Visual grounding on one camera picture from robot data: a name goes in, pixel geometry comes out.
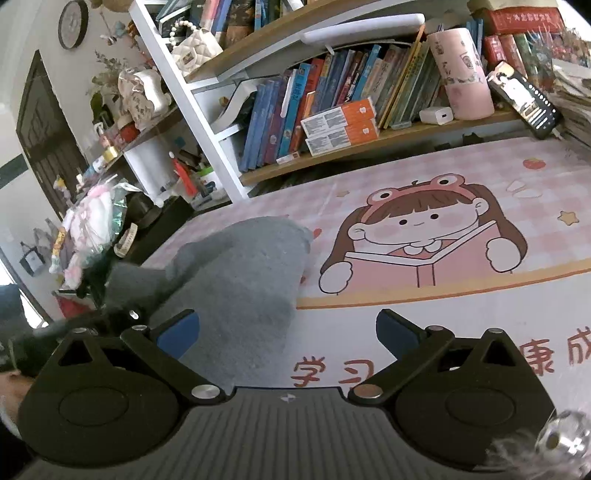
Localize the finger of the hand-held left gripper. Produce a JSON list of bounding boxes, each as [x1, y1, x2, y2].
[[76, 277, 153, 330]]

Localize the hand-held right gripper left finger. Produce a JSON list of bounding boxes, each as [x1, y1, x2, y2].
[[39, 309, 227, 407]]

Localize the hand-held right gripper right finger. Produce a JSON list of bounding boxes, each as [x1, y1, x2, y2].
[[348, 309, 532, 407]]

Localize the grey knit sweater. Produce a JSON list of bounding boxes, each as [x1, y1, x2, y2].
[[28, 217, 315, 393]]

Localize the hanging tote bag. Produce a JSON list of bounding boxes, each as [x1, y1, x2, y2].
[[18, 242, 47, 278]]

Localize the red bottle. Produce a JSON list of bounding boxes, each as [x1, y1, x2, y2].
[[172, 152, 192, 195]]

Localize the white cup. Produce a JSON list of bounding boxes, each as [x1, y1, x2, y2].
[[196, 166, 218, 199]]

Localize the pink cartoon desk mat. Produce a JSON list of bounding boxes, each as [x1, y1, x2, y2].
[[139, 136, 591, 416]]

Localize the dark wooden door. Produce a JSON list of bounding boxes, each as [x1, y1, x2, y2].
[[16, 51, 88, 217]]

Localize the white wooden bookshelf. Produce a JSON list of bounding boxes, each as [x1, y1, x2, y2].
[[78, 0, 591, 204]]

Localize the white charger plug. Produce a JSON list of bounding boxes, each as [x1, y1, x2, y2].
[[419, 106, 454, 125]]

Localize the row of colourful books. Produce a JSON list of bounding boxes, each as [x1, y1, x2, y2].
[[240, 44, 444, 171]]

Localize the black smartphone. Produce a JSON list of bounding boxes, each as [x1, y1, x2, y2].
[[487, 62, 564, 139]]

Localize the pink printed paper roll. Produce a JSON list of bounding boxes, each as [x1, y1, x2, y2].
[[427, 28, 496, 121]]

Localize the white quilted handbag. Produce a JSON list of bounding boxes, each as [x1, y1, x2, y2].
[[170, 19, 225, 77]]

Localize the stack of school books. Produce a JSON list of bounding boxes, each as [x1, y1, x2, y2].
[[551, 28, 591, 148]]

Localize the red snack packets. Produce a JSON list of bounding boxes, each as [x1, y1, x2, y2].
[[482, 33, 527, 70]]

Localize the white lamp bar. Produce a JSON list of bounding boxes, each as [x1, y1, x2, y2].
[[300, 13, 426, 47]]

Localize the row of dark-spined books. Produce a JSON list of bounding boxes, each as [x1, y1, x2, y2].
[[157, 0, 305, 42]]

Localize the red gift box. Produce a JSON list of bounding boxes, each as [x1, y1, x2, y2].
[[480, 7, 566, 35]]

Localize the round wall clock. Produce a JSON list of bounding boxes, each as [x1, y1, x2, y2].
[[58, 0, 89, 50]]

